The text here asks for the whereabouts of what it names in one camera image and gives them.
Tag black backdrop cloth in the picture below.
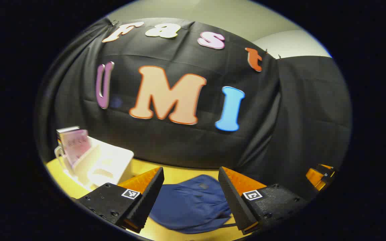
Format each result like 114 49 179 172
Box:
36 17 352 201

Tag blue schoolbag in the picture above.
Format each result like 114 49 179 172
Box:
149 174 234 234

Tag white plastic bookshelf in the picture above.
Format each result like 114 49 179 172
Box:
54 136 135 192

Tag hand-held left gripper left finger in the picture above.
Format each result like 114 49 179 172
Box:
71 166 165 234

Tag pink cover book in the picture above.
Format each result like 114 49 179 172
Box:
60 129 92 168

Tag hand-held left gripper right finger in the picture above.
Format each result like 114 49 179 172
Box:
218 166 314 235

